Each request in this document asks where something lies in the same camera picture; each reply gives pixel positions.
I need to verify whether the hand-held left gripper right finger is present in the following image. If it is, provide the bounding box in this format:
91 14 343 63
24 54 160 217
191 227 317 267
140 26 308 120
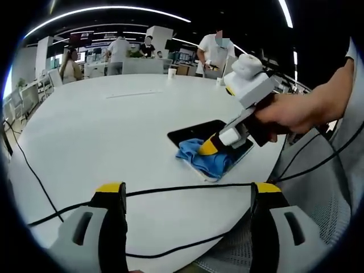
249 182 332 273

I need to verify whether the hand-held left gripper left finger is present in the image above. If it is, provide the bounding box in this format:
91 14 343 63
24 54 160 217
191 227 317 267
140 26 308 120
48 182 129 273

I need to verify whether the blue cleaning cloth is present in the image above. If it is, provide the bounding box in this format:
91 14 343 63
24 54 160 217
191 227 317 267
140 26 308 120
175 138 234 183

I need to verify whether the black tablet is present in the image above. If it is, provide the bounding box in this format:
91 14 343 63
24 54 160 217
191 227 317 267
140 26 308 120
167 119 255 183

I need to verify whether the person's right hand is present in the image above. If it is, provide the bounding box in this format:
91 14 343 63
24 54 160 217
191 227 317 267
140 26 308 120
254 90 322 143

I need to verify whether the grey partition panel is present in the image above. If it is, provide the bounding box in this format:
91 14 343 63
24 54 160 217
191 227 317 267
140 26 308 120
223 55 238 79

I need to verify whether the grey mesh office chair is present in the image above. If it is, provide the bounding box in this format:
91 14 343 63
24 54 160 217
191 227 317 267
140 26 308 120
196 125 355 273

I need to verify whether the short ceiling light strip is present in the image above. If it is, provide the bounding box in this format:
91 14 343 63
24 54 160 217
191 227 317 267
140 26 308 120
278 0 294 29

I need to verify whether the person's grey shirt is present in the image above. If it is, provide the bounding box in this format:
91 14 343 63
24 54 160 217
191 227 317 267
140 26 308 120
329 36 364 220

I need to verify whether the white office chair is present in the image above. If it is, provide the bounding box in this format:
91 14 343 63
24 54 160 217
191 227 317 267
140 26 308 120
48 69 64 88

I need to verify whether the long curved ceiling light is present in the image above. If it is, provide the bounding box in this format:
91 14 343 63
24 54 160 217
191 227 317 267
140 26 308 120
24 6 192 39

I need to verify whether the black cable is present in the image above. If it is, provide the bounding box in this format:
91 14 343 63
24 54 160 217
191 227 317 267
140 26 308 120
27 183 254 227
268 122 364 184
2 119 64 222
126 229 231 258

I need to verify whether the dark red wall screen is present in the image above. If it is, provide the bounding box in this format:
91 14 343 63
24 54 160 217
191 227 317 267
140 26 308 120
69 31 93 47

